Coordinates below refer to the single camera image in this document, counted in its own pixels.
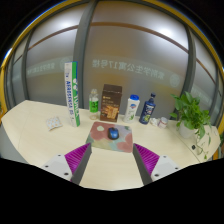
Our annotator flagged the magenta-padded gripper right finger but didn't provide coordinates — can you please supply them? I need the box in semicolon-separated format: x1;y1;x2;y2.
132;143;183;186

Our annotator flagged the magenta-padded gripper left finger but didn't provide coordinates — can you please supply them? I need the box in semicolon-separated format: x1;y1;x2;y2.
40;142;93;186

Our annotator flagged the blue computer mouse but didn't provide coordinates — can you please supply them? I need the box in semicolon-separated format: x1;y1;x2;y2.
107;126;120;141

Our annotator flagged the floral pastel mouse pad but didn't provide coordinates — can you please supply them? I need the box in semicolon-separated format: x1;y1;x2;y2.
85;121;134;154

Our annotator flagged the crumpled white tissue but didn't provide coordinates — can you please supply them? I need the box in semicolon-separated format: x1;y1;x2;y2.
149;117;160;127

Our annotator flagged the small white jar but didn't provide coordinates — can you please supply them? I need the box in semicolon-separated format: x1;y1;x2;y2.
157;116;169;130

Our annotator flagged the small white packet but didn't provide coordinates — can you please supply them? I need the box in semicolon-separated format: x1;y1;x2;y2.
45;115;63;131

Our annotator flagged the dark blue pump bottle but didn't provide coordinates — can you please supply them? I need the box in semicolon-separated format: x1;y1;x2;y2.
138;92;157;126

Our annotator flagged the white bottle blue cap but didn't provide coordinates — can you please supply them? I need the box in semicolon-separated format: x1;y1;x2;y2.
123;94;141;124

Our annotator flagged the clear bottle green label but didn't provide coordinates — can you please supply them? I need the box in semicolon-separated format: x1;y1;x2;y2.
88;88;100;121

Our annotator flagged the white green shuttlecock tube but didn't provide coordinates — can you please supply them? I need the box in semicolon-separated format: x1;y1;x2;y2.
64;61;81;128

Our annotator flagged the green plant white pot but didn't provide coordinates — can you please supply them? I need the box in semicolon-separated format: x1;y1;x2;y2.
169;91;212;160

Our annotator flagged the brown cracker box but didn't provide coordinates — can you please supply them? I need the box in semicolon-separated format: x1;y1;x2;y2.
99;83;123;123

